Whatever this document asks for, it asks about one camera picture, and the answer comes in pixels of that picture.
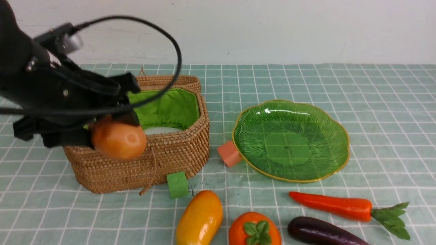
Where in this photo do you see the green foam cube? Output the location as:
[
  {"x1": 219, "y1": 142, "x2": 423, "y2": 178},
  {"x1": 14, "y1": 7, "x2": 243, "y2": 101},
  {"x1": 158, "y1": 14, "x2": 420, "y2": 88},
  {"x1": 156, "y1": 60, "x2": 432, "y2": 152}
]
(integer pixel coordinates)
[{"x1": 166, "y1": 171, "x2": 189, "y2": 199}]

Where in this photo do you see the dark purple eggplant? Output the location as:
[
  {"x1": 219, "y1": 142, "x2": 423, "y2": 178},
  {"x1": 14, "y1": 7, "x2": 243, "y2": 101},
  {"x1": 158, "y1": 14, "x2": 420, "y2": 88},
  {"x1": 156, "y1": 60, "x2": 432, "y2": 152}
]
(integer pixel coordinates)
[{"x1": 287, "y1": 216, "x2": 368, "y2": 245}]

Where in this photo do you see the orange persimmon with green calyx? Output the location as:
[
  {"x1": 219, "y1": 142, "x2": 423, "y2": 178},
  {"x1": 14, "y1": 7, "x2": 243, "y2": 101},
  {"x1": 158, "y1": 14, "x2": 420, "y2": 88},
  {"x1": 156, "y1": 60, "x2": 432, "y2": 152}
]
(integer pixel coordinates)
[{"x1": 229, "y1": 212, "x2": 282, "y2": 245}]

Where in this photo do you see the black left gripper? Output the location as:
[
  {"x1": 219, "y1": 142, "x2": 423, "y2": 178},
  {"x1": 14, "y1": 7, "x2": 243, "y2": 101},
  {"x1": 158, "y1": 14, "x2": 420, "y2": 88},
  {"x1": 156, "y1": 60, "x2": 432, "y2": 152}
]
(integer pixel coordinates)
[{"x1": 1, "y1": 58, "x2": 141, "y2": 149}]

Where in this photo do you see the woven rattan basket lid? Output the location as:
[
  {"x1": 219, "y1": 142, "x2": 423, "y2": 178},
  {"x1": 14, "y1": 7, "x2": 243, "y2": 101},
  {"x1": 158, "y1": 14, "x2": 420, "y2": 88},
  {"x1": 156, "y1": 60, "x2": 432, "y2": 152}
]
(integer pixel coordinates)
[{"x1": 136, "y1": 68, "x2": 202, "y2": 94}]

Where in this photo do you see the orange onion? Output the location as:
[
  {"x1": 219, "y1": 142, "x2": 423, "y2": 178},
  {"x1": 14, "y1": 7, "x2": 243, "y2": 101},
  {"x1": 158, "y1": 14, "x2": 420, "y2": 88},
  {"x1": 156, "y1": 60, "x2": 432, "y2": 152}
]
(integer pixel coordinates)
[{"x1": 89, "y1": 119, "x2": 147, "y2": 160}]

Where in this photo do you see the pink foam cube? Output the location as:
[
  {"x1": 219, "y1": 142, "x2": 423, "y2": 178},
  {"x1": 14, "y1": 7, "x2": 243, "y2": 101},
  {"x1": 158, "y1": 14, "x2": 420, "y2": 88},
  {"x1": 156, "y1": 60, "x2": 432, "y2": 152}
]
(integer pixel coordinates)
[{"x1": 217, "y1": 141, "x2": 243, "y2": 168}]

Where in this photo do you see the green glass leaf plate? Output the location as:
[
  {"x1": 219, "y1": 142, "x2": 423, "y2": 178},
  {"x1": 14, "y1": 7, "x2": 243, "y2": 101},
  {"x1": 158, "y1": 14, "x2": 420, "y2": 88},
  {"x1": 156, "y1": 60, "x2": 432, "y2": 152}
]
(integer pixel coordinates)
[{"x1": 232, "y1": 99, "x2": 350, "y2": 183}]

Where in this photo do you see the green checkered tablecloth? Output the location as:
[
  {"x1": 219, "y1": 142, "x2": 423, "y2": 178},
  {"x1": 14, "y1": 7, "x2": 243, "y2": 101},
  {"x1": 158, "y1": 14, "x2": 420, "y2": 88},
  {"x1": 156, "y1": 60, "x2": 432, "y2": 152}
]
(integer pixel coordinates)
[{"x1": 0, "y1": 64, "x2": 436, "y2": 245}]

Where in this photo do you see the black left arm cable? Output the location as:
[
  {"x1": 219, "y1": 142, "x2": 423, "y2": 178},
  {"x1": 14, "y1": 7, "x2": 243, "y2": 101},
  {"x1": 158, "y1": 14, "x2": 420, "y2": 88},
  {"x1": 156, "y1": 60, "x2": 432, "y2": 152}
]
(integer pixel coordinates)
[{"x1": 0, "y1": 15, "x2": 183, "y2": 116}]

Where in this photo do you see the white radish with green leaves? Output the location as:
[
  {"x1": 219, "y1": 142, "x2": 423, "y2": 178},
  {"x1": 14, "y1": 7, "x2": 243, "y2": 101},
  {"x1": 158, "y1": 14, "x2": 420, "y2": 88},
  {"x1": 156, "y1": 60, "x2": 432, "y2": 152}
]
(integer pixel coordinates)
[{"x1": 144, "y1": 127, "x2": 183, "y2": 135}]

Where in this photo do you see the woven rattan basket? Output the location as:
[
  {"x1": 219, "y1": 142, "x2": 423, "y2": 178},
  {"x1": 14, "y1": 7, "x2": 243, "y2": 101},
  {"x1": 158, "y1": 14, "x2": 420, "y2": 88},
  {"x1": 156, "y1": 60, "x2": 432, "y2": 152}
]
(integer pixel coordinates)
[{"x1": 63, "y1": 85, "x2": 210, "y2": 194}]

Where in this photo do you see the orange carrot with green top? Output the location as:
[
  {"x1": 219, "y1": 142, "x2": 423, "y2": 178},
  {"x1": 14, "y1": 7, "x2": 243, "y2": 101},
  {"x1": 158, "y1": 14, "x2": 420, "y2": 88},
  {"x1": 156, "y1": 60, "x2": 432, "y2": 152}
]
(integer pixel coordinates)
[{"x1": 289, "y1": 191, "x2": 410, "y2": 240}]

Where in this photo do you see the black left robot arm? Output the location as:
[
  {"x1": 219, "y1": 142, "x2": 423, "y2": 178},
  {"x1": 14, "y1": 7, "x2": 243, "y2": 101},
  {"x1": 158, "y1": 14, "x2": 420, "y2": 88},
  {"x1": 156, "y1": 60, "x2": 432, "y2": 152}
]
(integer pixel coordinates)
[{"x1": 1, "y1": 0, "x2": 140, "y2": 148}]

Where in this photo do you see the yellow orange mango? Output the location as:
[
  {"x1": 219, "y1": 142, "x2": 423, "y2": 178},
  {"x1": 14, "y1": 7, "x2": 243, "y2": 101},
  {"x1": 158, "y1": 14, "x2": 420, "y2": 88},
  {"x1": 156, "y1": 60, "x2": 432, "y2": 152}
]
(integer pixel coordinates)
[{"x1": 175, "y1": 190, "x2": 224, "y2": 245}]

